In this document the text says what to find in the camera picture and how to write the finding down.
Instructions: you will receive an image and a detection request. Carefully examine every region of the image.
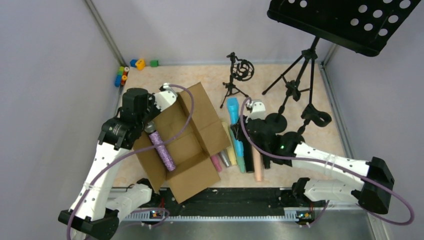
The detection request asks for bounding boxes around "brown cardboard box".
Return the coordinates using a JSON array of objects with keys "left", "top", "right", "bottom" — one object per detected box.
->
[{"left": 136, "top": 82, "right": 230, "bottom": 203}]

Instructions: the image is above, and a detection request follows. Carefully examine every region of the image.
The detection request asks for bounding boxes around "blue toy block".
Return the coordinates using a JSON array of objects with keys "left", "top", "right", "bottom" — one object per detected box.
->
[{"left": 130, "top": 59, "right": 138, "bottom": 68}]

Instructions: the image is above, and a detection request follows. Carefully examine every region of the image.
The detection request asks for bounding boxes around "teal blue microphone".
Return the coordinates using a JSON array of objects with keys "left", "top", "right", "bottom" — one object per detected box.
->
[{"left": 226, "top": 97, "right": 245, "bottom": 159}]

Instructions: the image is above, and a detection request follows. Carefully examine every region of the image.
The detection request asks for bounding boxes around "black round-base stand with holder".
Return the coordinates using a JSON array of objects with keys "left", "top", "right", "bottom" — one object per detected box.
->
[{"left": 281, "top": 103, "right": 332, "bottom": 145}]

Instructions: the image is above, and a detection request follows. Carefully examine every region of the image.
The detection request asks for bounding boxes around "black music stand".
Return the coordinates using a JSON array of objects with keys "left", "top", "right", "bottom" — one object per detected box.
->
[{"left": 261, "top": 0, "right": 422, "bottom": 110}]

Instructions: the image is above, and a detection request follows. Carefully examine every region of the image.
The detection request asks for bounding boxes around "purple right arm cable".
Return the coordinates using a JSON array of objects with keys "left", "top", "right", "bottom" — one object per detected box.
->
[{"left": 239, "top": 97, "right": 416, "bottom": 227}]

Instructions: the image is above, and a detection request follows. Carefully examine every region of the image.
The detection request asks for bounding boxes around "silver grey microphone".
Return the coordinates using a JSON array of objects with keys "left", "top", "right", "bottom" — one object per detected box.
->
[{"left": 218, "top": 149, "right": 232, "bottom": 168}]

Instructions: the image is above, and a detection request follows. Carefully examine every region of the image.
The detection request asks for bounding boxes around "beige pink microphone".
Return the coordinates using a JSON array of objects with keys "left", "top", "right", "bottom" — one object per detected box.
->
[{"left": 252, "top": 147, "right": 264, "bottom": 182}]

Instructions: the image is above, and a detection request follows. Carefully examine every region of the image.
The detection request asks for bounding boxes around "green toy block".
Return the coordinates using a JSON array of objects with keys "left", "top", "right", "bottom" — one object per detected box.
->
[{"left": 149, "top": 59, "right": 159, "bottom": 68}]

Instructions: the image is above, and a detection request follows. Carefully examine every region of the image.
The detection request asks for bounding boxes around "red cylinder toy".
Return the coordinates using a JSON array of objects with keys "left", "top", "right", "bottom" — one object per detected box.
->
[{"left": 122, "top": 66, "right": 130, "bottom": 76}]

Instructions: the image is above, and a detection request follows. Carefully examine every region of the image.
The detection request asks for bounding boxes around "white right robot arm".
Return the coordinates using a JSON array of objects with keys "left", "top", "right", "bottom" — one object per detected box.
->
[{"left": 230, "top": 119, "right": 395, "bottom": 215}]

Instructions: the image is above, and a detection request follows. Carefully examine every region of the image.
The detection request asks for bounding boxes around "blue cylinder toy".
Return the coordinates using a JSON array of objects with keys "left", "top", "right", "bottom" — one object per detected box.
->
[{"left": 114, "top": 74, "right": 122, "bottom": 88}]

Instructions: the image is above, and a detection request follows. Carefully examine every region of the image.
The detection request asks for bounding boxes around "purple glitter microphone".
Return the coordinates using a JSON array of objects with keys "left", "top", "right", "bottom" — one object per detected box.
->
[{"left": 144, "top": 121, "right": 176, "bottom": 172}]

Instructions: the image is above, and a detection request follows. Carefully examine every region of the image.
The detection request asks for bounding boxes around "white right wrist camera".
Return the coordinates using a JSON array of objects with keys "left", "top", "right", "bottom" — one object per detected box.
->
[{"left": 245, "top": 99, "right": 267, "bottom": 123}]

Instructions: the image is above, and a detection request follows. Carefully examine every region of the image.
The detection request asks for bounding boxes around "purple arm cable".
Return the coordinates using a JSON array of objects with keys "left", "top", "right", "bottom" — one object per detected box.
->
[
  {"left": 239, "top": 97, "right": 416, "bottom": 227},
  {"left": 65, "top": 84, "right": 195, "bottom": 240}
]

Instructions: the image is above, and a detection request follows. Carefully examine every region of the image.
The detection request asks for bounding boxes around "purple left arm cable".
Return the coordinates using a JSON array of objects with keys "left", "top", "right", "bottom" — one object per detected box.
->
[{"left": 65, "top": 84, "right": 195, "bottom": 240}]

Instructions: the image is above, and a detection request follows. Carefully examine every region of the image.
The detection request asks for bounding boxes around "mint green microphone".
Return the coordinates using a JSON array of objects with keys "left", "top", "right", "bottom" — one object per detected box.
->
[{"left": 228, "top": 127, "right": 246, "bottom": 173}]

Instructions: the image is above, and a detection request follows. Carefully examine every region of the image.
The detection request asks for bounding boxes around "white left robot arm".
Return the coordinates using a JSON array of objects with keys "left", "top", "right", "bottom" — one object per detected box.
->
[{"left": 58, "top": 88, "right": 161, "bottom": 240}]

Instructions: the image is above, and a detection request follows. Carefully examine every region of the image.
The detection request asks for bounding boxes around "cream yellow microphone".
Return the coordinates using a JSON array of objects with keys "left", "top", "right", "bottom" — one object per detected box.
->
[{"left": 221, "top": 121, "right": 237, "bottom": 166}]

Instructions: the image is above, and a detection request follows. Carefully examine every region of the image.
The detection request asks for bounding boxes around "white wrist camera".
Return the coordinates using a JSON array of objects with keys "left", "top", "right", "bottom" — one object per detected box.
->
[
  {"left": 154, "top": 82, "right": 178, "bottom": 112},
  {"left": 245, "top": 99, "right": 267, "bottom": 123}
]

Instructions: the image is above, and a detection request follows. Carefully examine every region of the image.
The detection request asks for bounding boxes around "black microphone silver grille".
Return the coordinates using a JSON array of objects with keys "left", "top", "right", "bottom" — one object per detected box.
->
[{"left": 242, "top": 139, "right": 255, "bottom": 173}]

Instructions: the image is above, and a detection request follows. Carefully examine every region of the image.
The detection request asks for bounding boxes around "black shock mount tripod stand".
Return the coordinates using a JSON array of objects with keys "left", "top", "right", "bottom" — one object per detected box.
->
[{"left": 219, "top": 52, "right": 255, "bottom": 109}]

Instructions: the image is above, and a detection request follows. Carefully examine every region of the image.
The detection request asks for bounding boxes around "black round-base stand with clip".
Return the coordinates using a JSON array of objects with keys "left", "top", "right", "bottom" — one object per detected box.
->
[{"left": 265, "top": 80, "right": 301, "bottom": 133}]

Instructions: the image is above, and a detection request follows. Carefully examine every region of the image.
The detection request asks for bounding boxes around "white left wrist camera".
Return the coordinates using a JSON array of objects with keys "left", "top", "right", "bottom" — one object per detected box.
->
[{"left": 154, "top": 82, "right": 178, "bottom": 112}]

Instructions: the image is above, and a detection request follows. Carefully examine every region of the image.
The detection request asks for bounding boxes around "orange cylinder toy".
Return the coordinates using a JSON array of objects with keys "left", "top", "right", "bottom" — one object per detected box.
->
[{"left": 120, "top": 75, "right": 128, "bottom": 86}]

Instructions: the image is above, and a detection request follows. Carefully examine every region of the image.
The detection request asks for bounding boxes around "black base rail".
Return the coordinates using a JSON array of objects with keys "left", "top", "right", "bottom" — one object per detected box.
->
[{"left": 139, "top": 187, "right": 316, "bottom": 223}]

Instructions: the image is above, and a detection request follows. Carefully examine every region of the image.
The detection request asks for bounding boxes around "green cylinder toy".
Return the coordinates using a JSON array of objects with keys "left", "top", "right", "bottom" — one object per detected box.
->
[{"left": 118, "top": 66, "right": 125, "bottom": 76}]

